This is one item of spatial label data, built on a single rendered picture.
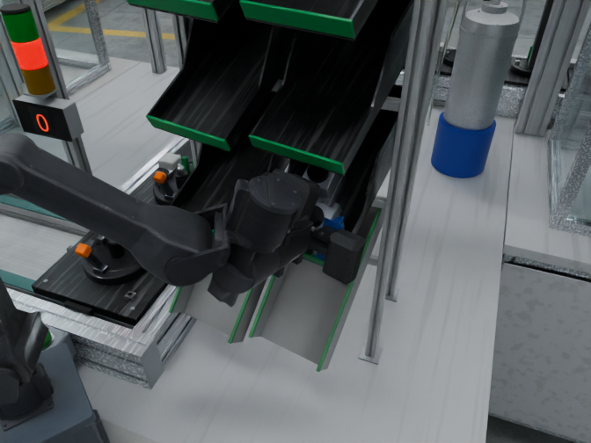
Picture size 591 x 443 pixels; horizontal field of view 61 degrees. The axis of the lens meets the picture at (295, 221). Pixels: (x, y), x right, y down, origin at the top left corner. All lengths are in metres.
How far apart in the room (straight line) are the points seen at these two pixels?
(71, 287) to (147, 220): 0.56
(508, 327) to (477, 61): 0.72
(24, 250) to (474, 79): 1.16
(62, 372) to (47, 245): 0.51
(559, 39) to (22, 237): 1.54
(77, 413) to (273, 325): 0.32
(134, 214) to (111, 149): 1.18
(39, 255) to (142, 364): 0.43
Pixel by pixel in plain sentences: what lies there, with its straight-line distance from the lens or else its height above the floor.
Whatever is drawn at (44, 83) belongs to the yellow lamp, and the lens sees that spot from 1.11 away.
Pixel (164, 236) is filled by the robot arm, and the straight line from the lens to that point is 0.52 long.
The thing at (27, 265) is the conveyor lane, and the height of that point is 0.92.
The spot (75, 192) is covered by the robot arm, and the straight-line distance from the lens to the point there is 0.51.
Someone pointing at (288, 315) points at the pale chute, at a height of 1.03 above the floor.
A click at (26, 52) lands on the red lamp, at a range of 1.08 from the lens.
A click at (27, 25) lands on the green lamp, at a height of 1.39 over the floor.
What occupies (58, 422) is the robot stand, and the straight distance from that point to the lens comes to 0.78.
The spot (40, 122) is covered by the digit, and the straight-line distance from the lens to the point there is 1.15.
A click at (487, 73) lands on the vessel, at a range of 1.41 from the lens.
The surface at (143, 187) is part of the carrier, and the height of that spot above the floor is 0.97.
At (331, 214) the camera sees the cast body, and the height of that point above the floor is 1.27.
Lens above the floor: 1.68
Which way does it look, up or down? 39 degrees down
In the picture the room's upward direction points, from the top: straight up
